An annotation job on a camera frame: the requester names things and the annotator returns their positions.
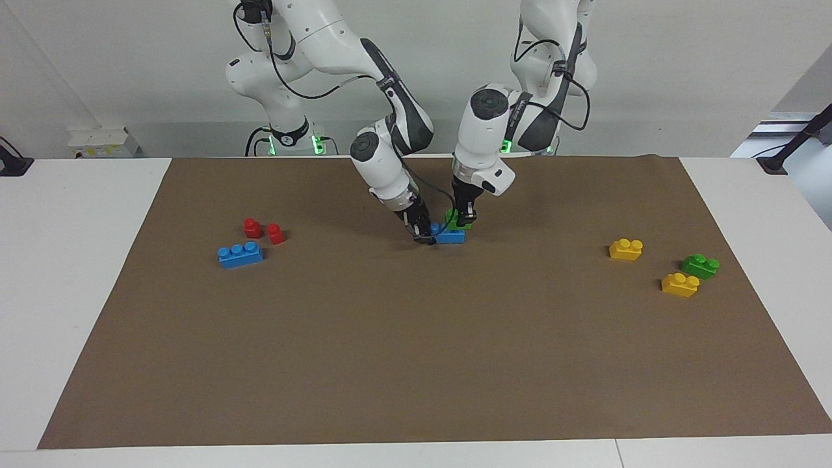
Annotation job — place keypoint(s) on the black clamped stand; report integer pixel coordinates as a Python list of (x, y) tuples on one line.
[(790, 146)]

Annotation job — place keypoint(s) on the green two-stud block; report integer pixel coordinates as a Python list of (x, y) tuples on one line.
[(700, 266), (451, 220)]

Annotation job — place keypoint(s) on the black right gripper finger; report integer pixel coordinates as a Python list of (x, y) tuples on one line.
[(416, 232), (428, 233)]

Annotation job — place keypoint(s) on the blue three-stud block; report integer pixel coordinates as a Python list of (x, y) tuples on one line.
[(450, 236), (240, 255)]

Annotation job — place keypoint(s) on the black table clamp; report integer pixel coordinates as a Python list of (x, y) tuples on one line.
[(14, 164)]

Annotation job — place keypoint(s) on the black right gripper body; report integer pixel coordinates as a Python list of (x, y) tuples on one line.
[(411, 211)]

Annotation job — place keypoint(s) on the white wall box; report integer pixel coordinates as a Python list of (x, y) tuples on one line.
[(104, 143)]

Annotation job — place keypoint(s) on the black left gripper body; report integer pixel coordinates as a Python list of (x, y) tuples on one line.
[(465, 195)]

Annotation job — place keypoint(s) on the yellow two-stud block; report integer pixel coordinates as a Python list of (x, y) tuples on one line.
[(680, 285), (626, 250)]

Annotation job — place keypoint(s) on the brown table mat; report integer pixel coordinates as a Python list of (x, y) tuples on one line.
[(416, 338)]

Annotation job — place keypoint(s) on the red single-stud block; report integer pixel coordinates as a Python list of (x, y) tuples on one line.
[(276, 234), (252, 228)]

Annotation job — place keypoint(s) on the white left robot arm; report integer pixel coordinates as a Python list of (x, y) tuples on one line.
[(487, 130)]

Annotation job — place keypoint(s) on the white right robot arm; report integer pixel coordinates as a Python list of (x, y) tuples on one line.
[(383, 156)]

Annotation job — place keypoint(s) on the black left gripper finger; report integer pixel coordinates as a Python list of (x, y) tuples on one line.
[(471, 216), (461, 218)]

